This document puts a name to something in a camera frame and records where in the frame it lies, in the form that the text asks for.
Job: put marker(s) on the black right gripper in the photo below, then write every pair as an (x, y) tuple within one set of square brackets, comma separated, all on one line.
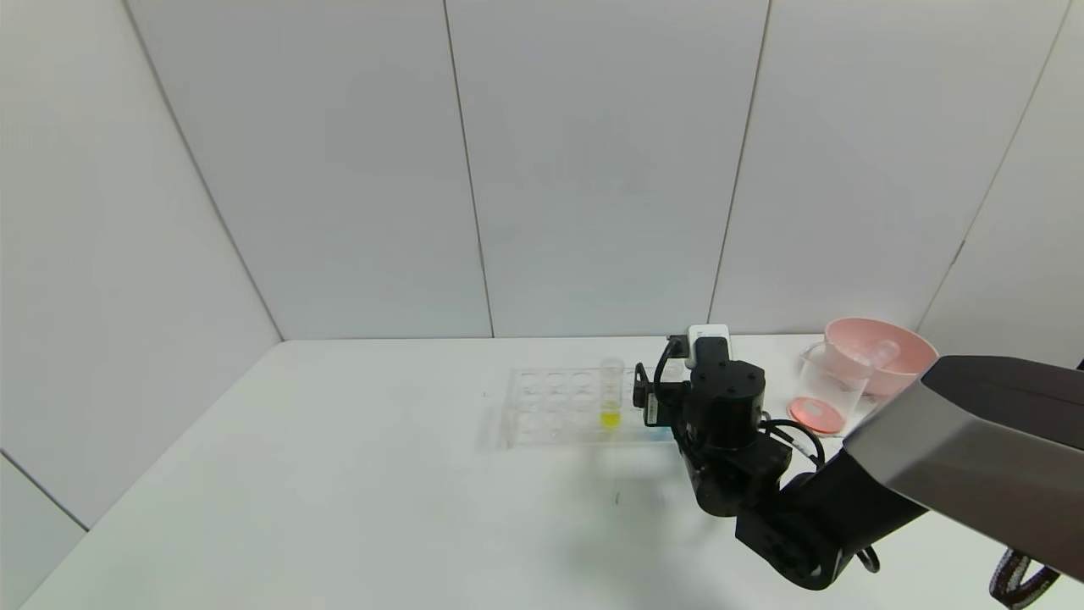
[(653, 405)]

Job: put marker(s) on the blue pigment test tube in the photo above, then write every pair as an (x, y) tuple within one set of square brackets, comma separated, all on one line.
[(662, 435)]

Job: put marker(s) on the red pigment test tube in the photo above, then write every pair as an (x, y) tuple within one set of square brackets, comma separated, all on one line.
[(881, 352)]

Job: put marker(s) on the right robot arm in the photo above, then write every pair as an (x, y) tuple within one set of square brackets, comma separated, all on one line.
[(974, 440)]

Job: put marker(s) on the yellow pigment test tube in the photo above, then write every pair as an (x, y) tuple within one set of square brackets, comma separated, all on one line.
[(610, 417)]

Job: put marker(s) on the clear plastic test tube rack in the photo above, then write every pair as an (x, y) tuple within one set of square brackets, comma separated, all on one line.
[(550, 407)]

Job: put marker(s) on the clear glass beaker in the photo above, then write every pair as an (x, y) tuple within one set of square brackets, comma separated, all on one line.
[(817, 413)]

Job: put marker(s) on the pink bowl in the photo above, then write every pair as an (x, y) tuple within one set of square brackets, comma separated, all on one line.
[(910, 356)]

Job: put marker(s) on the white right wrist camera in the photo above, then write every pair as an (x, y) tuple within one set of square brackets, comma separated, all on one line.
[(710, 335)]

